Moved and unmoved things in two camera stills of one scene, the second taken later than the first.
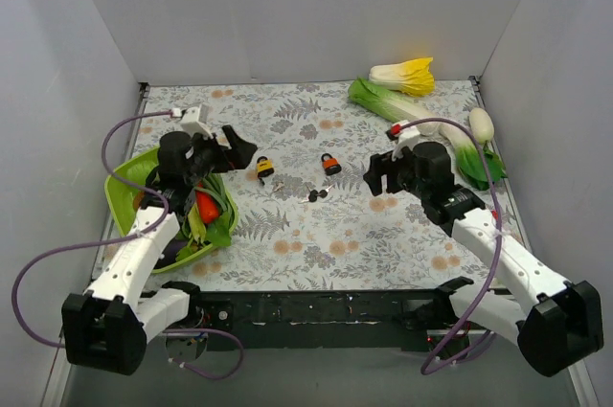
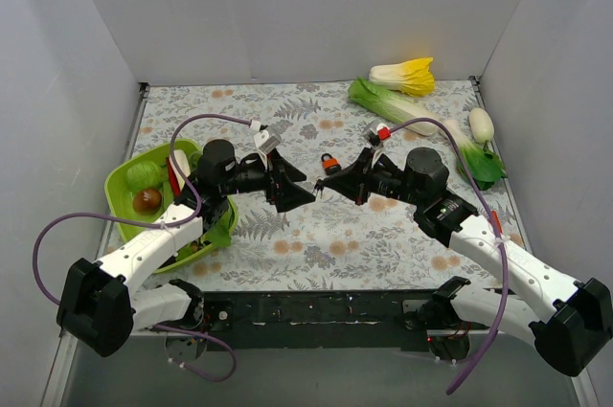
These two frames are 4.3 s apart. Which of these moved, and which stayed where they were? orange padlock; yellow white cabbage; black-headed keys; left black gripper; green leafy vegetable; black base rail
Moved: left black gripper; black-headed keys
Stayed: green leafy vegetable; orange padlock; yellow white cabbage; black base rail
